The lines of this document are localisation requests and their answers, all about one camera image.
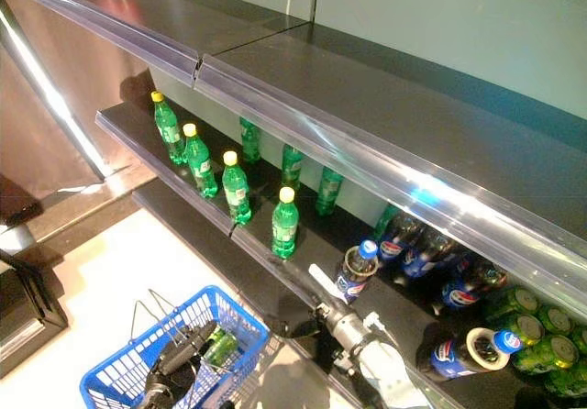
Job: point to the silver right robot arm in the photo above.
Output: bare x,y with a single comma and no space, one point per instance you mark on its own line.
376,363

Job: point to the Pepsi cola bottle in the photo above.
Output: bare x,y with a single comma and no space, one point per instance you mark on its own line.
463,290
399,239
426,255

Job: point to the blue plastic shopping basket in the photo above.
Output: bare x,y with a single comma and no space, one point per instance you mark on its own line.
114,377

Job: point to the black shelf with drinks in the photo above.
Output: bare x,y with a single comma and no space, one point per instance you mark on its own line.
321,248

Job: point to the green bottle in basket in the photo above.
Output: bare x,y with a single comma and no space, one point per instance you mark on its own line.
222,347

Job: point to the dark right robot hand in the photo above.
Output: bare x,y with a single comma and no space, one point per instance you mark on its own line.
328,287

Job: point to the black box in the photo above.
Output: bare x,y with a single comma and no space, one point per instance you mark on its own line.
25,312

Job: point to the stainless steel cabinet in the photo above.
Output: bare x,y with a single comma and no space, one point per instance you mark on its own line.
55,69

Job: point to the clear plastic price rail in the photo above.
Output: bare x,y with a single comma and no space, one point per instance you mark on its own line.
119,37
367,152

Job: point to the green soda bottle yellow cap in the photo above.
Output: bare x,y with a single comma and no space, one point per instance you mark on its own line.
284,225
201,163
236,189
169,129

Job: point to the dark left robot hand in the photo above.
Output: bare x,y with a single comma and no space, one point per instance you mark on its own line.
181,356

